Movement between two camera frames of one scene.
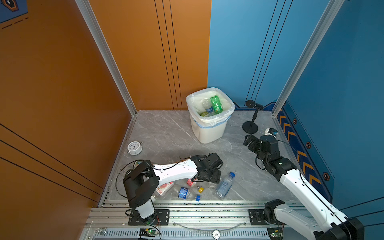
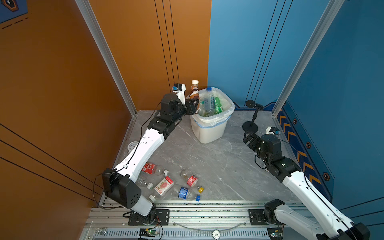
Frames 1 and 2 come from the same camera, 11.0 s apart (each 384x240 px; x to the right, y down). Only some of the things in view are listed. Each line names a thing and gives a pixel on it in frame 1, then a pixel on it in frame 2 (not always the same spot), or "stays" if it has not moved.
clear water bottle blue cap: [225, 186] → [209, 103]
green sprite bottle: [216, 104] stays
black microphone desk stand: [251, 127] stays
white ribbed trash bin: [209, 134] stays
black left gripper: [216, 177] → [190, 109]
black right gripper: [255, 142] stays
